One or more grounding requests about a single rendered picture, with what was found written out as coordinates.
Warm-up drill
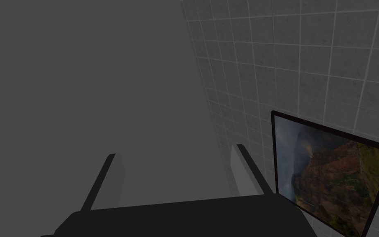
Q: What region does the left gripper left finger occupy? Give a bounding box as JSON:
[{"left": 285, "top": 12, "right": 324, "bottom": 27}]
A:
[{"left": 80, "top": 153, "right": 126, "bottom": 211}]

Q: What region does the black-framed landscape picture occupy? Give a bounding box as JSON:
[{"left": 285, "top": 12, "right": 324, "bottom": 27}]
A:
[{"left": 270, "top": 110, "right": 379, "bottom": 237}]

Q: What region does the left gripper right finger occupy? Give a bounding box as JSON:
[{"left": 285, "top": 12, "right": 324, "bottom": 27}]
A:
[{"left": 230, "top": 144, "right": 274, "bottom": 198}]

